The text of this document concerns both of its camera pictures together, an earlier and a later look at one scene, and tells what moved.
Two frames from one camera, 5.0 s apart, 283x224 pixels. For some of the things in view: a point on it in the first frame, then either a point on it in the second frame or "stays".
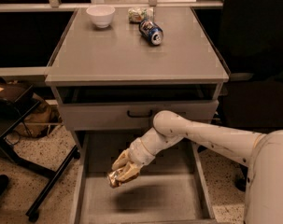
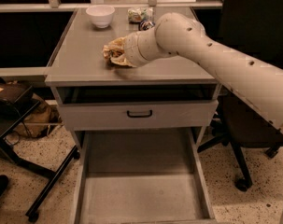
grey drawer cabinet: [114, 70] stays
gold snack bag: [123, 175] to [108, 53]
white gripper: [137, 152] to [131, 49]
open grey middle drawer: [172, 188] stays
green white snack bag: [137, 15] stays
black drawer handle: [140, 115] stays
